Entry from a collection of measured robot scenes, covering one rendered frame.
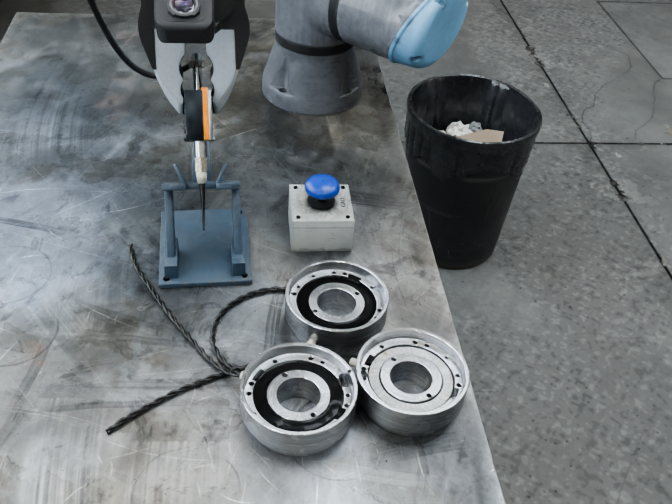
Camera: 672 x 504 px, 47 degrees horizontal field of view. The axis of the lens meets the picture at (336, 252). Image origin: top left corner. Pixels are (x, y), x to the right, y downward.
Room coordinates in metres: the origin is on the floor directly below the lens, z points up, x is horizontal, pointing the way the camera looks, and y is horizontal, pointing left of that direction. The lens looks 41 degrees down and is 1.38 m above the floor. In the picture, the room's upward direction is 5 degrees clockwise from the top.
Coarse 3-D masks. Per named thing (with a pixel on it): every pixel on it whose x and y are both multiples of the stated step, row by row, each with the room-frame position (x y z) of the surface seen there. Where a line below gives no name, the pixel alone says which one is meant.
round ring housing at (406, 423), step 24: (384, 336) 0.52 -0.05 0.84; (408, 336) 0.53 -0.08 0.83; (432, 336) 0.52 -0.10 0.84; (360, 360) 0.48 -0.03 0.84; (408, 360) 0.50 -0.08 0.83; (456, 360) 0.50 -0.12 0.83; (360, 384) 0.46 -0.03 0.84; (384, 384) 0.47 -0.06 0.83; (432, 384) 0.47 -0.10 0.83; (456, 384) 0.47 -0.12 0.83; (384, 408) 0.43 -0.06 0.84; (456, 408) 0.44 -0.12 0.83; (408, 432) 0.43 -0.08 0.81; (432, 432) 0.44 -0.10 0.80
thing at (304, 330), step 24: (312, 264) 0.61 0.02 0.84; (336, 264) 0.62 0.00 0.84; (288, 288) 0.57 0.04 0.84; (336, 288) 0.59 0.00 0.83; (384, 288) 0.58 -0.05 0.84; (288, 312) 0.54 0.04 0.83; (360, 312) 0.56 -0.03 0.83; (384, 312) 0.55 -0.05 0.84; (312, 336) 0.52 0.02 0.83; (336, 336) 0.52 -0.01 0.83; (360, 336) 0.52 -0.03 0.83
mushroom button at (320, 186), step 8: (312, 176) 0.72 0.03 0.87; (320, 176) 0.72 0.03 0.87; (328, 176) 0.72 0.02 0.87; (312, 184) 0.71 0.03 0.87; (320, 184) 0.71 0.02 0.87; (328, 184) 0.71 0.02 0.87; (336, 184) 0.71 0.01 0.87; (312, 192) 0.70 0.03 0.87; (320, 192) 0.69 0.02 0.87; (328, 192) 0.70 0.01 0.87; (336, 192) 0.70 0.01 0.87; (320, 200) 0.71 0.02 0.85
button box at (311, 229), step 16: (304, 192) 0.73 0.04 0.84; (288, 208) 0.74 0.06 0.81; (304, 208) 0.70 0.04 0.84; (320, 208) 0.70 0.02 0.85; (336, 208) 0.70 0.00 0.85; (304, 224) 0.67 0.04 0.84; (320, 224) 0.68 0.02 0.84; (336, 224) 0.68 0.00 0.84; (352, 224) 0.68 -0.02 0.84; (304, 240) 0.68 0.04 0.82; (320, 240) 0.68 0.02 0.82; (336, 240) 0.68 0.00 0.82; (352, 240) 0.68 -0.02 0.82
